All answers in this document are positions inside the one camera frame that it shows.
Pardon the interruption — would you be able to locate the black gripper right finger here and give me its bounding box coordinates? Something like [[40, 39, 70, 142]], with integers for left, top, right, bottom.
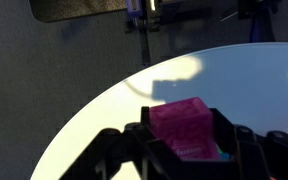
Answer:
[[209, 107, 288, 180]]

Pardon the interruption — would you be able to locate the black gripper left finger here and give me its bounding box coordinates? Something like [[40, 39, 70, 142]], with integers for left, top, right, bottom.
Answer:
[[58, 105, 185, 180]]

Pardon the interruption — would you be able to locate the pink block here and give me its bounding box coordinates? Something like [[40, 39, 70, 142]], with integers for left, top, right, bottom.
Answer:
[[149, 96, 220, 161]]

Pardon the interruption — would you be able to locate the blue block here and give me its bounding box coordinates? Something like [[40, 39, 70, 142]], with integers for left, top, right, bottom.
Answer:
[[221, 151, 234, 162]]

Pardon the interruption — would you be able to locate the blue clamp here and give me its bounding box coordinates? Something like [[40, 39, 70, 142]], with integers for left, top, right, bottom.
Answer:
[[125, 0, 144, 18]]

